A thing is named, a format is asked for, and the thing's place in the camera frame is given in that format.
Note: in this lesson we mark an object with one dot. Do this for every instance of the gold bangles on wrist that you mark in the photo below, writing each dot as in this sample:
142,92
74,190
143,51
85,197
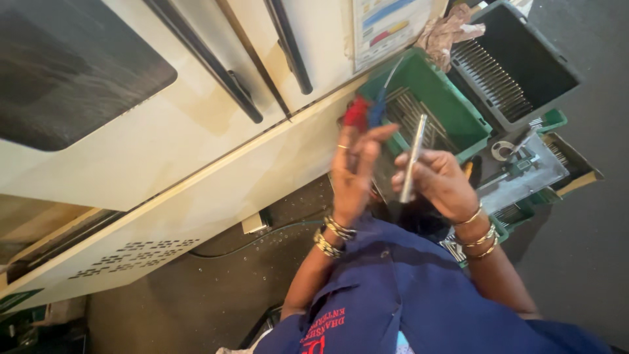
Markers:
479,238
334,236

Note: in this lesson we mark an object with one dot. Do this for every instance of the cream machine cabinet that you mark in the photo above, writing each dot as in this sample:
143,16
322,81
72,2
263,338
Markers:
206,162

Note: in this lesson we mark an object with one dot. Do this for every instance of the grey plastic crate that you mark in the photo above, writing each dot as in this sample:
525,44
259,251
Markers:
530,54

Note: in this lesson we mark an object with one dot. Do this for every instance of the printed paper chart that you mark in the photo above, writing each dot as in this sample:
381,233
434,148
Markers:
388,27

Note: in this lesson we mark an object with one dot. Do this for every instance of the pile of steel rods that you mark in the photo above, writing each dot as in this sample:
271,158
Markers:
408,110

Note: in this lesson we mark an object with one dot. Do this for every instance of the large green plastic crate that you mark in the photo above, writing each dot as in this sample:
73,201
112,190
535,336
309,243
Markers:
435,78

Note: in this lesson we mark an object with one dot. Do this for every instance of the gold bangles on right wrist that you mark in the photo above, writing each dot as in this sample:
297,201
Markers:
479,238

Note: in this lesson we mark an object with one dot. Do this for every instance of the small green plastic bin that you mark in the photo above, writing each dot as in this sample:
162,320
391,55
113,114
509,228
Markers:
553,119

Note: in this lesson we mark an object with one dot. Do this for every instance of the green label sticker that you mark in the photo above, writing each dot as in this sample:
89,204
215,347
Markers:
17,299

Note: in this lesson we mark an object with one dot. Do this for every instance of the white socket box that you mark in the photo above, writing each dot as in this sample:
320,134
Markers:
254,223

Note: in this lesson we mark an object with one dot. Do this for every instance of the crumpled beige rag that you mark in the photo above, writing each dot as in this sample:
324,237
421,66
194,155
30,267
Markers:
442,34

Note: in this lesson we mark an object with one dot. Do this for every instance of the blue work shirt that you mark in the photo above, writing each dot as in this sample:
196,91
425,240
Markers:
417,300

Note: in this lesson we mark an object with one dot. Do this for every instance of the gold bangles on left wrist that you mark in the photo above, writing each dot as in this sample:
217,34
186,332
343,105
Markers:
334,236

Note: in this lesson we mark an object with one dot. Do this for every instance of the low green plastic crate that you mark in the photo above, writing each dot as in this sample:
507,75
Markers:
518,216

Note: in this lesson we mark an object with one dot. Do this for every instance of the blue air gun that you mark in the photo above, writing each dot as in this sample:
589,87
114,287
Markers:
377,109

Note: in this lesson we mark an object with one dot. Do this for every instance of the grey metal tray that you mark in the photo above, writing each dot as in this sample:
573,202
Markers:
533,182

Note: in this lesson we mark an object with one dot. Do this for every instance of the person's left hand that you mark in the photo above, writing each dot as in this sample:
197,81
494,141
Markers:
351,182

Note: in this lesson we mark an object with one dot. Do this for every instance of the digital caliper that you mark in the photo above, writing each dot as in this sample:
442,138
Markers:
516,167

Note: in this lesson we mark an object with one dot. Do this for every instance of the brown cardboard box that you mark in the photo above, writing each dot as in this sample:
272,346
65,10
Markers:
580,169

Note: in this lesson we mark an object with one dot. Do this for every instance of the person's right fingers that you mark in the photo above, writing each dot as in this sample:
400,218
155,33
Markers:
404,173

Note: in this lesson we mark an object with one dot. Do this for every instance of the shiny metal rod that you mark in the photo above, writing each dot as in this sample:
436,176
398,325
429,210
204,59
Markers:
418,140

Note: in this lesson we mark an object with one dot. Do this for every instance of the person's right hand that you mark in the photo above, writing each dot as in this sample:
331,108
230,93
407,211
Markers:
442,184

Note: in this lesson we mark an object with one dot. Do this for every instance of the red cloth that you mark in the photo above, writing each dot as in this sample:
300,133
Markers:
356,114

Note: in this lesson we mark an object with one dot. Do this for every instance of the row of steel rods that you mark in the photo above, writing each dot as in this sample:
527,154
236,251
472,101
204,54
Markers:
491,81

